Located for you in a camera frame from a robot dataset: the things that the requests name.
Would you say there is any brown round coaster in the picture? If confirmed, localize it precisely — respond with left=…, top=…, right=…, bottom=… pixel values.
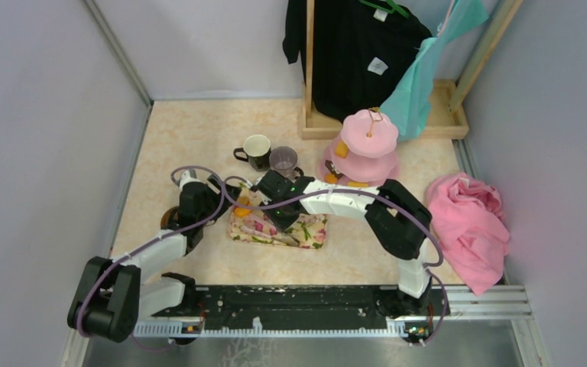
left=160, top=206, right=180, bottom=231

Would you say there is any wooden clothes rack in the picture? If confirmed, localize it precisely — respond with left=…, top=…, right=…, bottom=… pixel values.
left=299, top=1, right=523, bottom=140

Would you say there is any yellow rectangular biscuit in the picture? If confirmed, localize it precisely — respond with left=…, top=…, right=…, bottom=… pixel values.
left=334, top=139, right=349, bottom=158

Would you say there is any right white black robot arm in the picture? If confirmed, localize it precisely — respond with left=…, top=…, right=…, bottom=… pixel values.
left=251, top=171, right=432, bottom=315

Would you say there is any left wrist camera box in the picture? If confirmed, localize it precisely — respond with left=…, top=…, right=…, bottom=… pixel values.
left=177, top=169, right=202, bottom=190

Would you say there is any green clothes hanger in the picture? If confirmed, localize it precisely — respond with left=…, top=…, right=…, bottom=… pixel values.
left=359, top=0, right=410, bottom=18

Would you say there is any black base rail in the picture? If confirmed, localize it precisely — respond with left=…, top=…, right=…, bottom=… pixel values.
left=131, top=284, right=533, bottom=346

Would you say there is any yellow layered cake slice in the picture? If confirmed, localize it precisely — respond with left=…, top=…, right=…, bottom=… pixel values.
left=347, top=180, right=370, bottom=188

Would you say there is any floral rectangular tray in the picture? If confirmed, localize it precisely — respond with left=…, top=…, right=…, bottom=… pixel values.
left=227, top=206, right=328, bottom=250

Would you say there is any teal garment hanging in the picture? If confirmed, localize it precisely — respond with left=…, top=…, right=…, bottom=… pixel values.
left=380, top=0, right=489, bottom=141

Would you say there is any pink crumpled towel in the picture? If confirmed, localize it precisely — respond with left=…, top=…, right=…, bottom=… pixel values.
left=425, top=173, right=511, bottom=296

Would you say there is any pink three-tier cake stand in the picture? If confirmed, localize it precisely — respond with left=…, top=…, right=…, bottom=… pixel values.
left=316, top=107, right=399, bottom=187

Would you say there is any orange flower-shaped cookie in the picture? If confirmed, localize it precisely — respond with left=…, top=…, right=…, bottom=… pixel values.
left=324, top=173, right=339, bottom=184

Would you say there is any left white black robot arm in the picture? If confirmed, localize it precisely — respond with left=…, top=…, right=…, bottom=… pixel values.
left=67, top=173, right=242, bottom=343

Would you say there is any orange fish-shaped cake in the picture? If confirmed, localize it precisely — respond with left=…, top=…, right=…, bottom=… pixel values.
left=233, top=206, right=251, bottom=218

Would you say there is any chocolate triangle cake slice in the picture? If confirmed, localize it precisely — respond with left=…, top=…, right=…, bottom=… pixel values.
left=325, top=160, right=341, bottom=177

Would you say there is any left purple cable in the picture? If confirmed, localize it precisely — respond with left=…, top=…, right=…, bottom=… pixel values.
left=76, top=165, right=227, bottom=339

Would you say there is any black t-shirt on hanger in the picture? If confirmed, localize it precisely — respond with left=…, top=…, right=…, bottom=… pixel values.
left=312, top=1, right=432, bottom=122

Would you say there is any round orange cookie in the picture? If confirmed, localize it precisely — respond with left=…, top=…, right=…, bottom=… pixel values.
left=238, top=196, right=250, bottom=206

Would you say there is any grey mug black handle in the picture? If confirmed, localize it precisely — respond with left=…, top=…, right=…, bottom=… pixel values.
left=269, top=146, right=304, bottom=180

